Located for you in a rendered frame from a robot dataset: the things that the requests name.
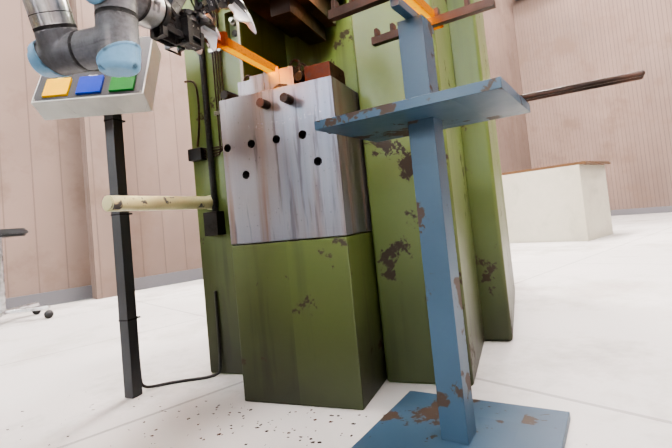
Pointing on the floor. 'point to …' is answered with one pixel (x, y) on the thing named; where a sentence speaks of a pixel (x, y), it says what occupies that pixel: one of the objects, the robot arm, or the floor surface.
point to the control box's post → (123, 260)
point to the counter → (558, 203)
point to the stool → (4, 281)
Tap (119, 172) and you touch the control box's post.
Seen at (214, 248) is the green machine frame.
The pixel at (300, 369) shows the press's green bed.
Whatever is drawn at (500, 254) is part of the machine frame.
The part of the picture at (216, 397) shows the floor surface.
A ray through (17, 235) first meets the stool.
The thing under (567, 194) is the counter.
